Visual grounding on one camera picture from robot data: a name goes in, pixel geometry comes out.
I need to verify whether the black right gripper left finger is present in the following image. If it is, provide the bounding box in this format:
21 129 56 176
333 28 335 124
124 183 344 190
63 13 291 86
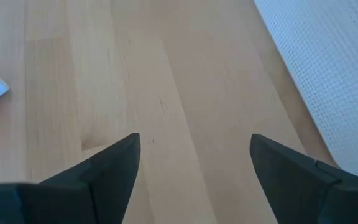
39 133 142 224

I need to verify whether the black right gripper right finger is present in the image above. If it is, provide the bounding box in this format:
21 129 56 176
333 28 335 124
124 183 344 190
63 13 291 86
249 133 358 224

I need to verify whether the white plastic basket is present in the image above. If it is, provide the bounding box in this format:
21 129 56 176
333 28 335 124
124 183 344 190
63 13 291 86
253 0 358 182

